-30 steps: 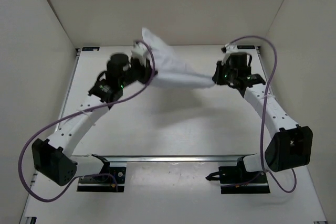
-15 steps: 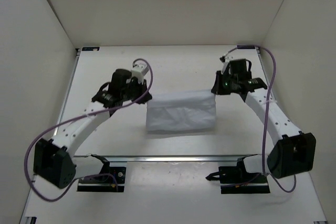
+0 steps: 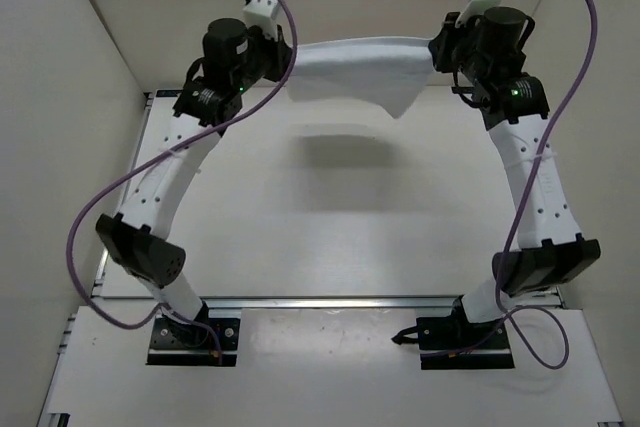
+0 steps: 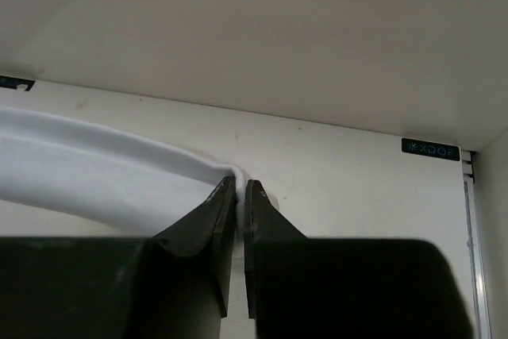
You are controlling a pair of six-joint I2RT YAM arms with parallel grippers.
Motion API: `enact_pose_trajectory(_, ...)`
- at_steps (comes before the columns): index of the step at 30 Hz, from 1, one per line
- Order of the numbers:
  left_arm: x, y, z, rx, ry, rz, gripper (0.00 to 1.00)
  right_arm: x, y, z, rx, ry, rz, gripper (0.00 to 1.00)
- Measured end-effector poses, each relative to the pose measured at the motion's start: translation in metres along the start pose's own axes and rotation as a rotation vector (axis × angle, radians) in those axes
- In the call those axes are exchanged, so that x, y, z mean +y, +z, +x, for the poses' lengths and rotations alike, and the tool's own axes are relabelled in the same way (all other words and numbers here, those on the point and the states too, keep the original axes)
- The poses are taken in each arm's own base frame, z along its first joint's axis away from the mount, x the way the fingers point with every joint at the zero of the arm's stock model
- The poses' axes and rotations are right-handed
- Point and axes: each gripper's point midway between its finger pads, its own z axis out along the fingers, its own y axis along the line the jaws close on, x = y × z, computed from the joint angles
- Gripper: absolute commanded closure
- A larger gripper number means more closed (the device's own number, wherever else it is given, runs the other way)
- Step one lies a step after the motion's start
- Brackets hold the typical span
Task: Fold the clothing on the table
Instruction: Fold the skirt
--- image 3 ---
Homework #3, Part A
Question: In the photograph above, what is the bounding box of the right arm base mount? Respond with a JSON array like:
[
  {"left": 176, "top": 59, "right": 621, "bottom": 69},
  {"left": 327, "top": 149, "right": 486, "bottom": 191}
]
[{"left": 391, "top": 314, "right": 515, "bottom": 371}]

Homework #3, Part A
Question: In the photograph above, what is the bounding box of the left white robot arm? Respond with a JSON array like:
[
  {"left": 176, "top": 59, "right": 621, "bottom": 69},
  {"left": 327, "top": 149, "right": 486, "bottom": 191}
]
[{"left": 96, "top": 18, "right": 292, "bottom": 347}]

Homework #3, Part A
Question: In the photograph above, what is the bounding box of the aluminium rail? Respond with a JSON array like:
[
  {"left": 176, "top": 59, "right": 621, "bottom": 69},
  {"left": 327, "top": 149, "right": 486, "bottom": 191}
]
[{"left": 206, "top": 296, "right": 455, "bottom": 310}]

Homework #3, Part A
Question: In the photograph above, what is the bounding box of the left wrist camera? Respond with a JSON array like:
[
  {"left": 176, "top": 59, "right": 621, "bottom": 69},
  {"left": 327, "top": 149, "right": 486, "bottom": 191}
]
[{"left": 243, "top": 0, "right": 281, "bottom": 41}]

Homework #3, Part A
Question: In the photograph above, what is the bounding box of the white skirt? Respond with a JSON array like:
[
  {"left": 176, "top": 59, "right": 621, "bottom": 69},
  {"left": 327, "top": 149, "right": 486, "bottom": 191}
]
[{"left": 286, "top": 36, "right": 435, "bottom": 119}]

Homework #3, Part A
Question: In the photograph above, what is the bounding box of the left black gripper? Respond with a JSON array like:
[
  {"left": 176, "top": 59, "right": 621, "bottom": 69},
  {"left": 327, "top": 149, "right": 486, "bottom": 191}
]
[{"left": 241, "top": 14, "right": 298, "bottom": 82}]

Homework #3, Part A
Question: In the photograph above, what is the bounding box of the left blue label sticker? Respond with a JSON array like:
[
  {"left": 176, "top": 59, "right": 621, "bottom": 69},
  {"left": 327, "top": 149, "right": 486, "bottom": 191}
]
[{"left": 155, "top": 89, "right": 181, "bottom": 98}]

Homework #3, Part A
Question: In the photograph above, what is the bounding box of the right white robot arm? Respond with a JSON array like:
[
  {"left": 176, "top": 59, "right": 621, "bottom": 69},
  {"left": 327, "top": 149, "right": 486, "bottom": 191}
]
[{"left": 392, "top": 6, "right": 601, "bottom": 353}]

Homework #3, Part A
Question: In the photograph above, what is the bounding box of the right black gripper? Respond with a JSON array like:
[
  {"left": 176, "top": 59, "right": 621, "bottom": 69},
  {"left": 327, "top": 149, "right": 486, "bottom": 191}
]
[{"left": 431, "top": 14, "right": 489, "bottom": 86}]

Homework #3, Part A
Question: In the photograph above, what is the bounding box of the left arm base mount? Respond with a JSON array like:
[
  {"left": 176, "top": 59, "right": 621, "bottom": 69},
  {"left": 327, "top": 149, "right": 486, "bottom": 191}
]
[{"left": 146, "top": 313, "right": 241, "bottom": 367}]

